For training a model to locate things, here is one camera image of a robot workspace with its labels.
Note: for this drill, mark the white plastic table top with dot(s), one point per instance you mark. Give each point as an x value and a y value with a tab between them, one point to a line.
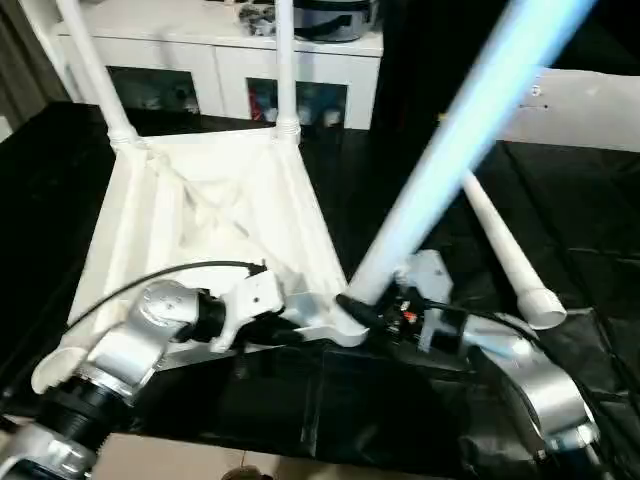
200	210

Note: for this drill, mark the white plastic table leg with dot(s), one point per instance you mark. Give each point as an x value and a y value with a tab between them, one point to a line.
460	150
286	70
510	250
95	70

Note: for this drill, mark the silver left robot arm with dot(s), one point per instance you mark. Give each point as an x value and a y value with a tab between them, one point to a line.
120	360

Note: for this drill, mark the black robot foot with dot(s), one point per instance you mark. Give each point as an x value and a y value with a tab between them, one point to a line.
245	473

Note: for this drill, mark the black work mat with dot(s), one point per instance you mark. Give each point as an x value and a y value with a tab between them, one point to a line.
540	220

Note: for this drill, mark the small red item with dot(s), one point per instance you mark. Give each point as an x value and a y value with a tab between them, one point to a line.
262	105

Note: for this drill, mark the white plastic bag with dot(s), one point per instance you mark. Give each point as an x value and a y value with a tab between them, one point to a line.
580	110

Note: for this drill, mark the white cabinet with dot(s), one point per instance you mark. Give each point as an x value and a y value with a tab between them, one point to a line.
200	45

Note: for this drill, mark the grey bag on cabinet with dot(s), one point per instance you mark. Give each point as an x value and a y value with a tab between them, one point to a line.
335	18

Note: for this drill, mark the grey clutter pile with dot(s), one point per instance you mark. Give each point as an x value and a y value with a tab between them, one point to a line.
258	12

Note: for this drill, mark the grey curtain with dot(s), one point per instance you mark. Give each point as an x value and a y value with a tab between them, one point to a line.
20	60

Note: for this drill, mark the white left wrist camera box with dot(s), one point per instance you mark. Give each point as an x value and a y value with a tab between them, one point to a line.
248	305

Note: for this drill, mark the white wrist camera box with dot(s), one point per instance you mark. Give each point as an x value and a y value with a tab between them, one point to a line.
425	280
248	305

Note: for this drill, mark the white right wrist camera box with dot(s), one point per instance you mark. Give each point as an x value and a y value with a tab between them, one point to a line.
425	280

